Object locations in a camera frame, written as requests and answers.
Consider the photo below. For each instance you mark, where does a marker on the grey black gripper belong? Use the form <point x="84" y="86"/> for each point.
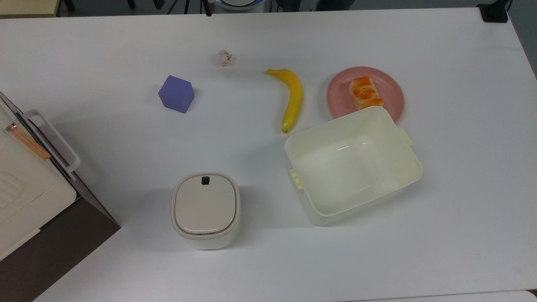
<point x="208" y="5"/>

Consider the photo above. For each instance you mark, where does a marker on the orange glazed bread loaf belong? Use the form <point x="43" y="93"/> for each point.
<point x="365" y="92"/>

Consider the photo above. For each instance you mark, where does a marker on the crumpled white paper ball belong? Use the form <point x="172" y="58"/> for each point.
<point x="225" y="58"/>

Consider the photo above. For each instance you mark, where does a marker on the purple foam cube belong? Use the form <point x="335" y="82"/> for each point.
<point x="176" y="94"/>

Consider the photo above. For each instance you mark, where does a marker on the yellow banana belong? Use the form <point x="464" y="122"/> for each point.
<point x="293" y="98"/>

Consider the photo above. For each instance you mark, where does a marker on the pink round plate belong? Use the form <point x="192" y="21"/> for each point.
<point x="340" y="94"/>

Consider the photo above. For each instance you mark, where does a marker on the light wooden table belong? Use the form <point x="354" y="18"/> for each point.
<point x="27" y="6"/>

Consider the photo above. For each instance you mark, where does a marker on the small white lidded bin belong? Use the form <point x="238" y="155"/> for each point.
<point x="205" y="209"/>

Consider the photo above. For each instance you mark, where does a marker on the cream plastic open container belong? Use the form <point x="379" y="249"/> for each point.
<point x="352" y="167"/>

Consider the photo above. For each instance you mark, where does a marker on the cream white cabinet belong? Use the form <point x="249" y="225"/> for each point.
<point x="21" y="188"/>

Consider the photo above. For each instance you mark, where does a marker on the dark brown drawer box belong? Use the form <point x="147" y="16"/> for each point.
<point x="54" y="251"/>

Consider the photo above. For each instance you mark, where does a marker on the black table clamp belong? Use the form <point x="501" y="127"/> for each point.
<point x="495" y="12"/>

